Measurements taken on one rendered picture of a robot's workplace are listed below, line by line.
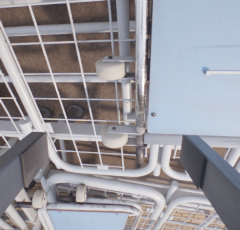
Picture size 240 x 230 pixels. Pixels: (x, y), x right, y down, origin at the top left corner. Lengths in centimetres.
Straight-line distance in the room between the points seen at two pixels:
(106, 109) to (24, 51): 56
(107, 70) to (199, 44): 16
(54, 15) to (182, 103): 75
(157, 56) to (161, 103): 9
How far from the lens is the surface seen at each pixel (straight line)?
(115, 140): 38
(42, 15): 98
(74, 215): 87
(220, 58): 33
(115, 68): 33
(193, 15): 30
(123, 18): 41
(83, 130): 63
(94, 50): 93
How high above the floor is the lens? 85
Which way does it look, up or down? 51 degrees down
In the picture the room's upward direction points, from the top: 169 degrees counter-clockwise
